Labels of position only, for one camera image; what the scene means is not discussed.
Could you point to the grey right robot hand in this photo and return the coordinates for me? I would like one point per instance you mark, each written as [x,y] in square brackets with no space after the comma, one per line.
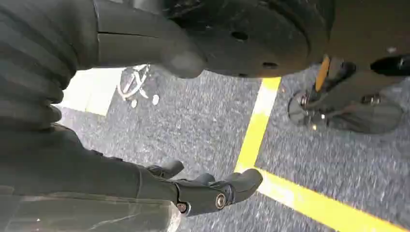
[80,179]

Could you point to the white floor sheet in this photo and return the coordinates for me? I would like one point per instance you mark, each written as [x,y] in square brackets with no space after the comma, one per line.
[91,91]

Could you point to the ribbed grey right arm sleeve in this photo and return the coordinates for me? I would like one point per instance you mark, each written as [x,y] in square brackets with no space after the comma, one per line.
[32,48]

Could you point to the yellow floor tape strip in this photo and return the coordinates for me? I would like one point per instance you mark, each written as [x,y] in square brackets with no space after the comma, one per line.
[257,125]
[320,206]

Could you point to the dark robot leg shell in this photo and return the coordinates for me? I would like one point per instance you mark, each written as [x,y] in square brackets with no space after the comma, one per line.
[365,28]

